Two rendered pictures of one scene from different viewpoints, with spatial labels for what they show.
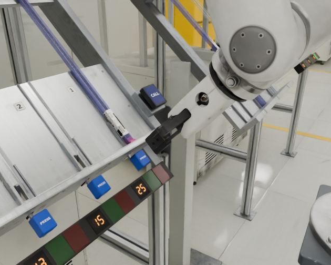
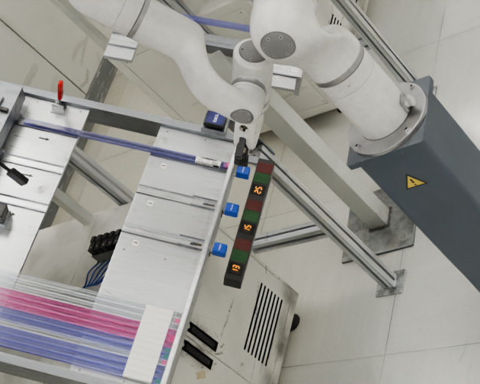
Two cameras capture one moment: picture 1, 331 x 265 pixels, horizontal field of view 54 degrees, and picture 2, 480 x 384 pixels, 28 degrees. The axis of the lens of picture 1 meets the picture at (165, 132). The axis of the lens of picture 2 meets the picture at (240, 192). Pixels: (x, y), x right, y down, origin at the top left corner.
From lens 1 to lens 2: 163 cm
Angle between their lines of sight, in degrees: 15
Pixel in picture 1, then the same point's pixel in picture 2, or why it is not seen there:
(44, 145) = (183, 212)
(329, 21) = (264, 72)
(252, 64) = (247, 120)
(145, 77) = not seen: hidden behind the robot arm
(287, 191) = (465, 22)
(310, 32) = (260, 81)
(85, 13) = not seen: outside the picture
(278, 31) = (244, 106)
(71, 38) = (123, 123)
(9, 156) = (174, 232)
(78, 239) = (244, 244)
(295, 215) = not seen: outside the picture
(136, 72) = not seen: hidden behind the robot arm
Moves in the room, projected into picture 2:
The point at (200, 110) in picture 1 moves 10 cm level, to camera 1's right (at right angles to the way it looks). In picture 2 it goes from (248, 133) to (283, 103)
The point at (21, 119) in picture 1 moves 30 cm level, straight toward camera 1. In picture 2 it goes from (158, 209) to (226, 241)
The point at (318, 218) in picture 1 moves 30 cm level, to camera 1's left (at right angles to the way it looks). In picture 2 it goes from (351, 136) to (245, 224)
